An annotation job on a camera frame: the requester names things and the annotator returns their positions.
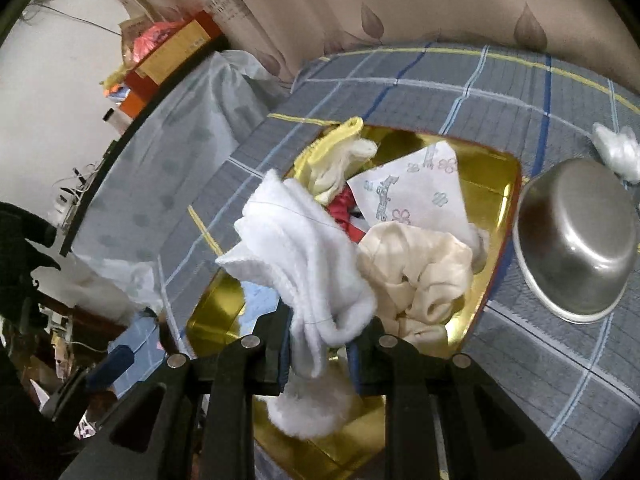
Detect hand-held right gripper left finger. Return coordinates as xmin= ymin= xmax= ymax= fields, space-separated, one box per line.
xmin=60 ymin=305 xmax=293 ymax=480

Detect white fluffy cloth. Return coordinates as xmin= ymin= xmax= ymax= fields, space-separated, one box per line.
xmin=215 ymin=169 xmax=378 ymax=438

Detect white printed cloth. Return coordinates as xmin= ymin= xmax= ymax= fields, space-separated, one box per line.
xmin=346 ymin=141 xmax=481 ymax=246

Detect red plastic bag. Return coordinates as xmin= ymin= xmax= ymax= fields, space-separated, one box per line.
xmin=131 ymin=22 xmax=176 ymax=63

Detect small orange red box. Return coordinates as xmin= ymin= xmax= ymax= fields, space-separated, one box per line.
xmin=107 ymin=67 xmax=168 ymax=128

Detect red tin box gold inside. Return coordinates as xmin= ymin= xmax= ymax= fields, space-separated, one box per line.
xmin=185 ymin=122 xmax=523 ymax=480

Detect steel bowl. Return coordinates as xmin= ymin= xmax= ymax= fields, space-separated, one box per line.
xmin=512 ymin=158 xmax=638 ymax=324

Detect thin wall cable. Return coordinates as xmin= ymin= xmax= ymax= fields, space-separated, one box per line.
xmin=22 ymin=0 xmax=126 ymax=38

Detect yellow cloth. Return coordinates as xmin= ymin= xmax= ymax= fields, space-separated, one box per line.
xmin=292 ymin=116 xmax=378 ymax=206

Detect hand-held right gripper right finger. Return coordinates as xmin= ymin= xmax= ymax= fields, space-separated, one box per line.
xmin=345 ymin=321 xmax=583 ymax=480

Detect translucent plastic cover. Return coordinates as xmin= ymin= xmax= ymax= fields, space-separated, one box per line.
xmin=70 ymin=50 xmax=293 ymax=271

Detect cream cloth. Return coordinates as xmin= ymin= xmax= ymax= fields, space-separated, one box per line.
xmin=357 ymin=222 xmax=491 ymax=346

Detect white knotted cloth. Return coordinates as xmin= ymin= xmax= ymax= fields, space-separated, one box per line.
xmin=591 ymin=121 xmax=640 ymax=184

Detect orange cardboard box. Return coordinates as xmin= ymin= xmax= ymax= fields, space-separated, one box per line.
xmin=132 ymin=10 xmax=224 ymax=86

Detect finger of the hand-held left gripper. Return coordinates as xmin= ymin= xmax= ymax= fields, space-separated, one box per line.
xmin=60 ymin=344 xmax=168 ymax=411

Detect beige leaf print curtain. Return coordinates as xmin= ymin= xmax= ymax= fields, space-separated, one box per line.
xmin=97 ymin=0 xmax=640 ymax=93

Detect crumpled white plastic bag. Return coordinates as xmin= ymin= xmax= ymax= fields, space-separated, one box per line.
xmin=30 ymin=252 xmax=163 ymax=321

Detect red cloth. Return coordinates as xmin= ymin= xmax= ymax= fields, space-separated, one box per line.
xmin=327 ymin=187 xmax=368 ymax=246

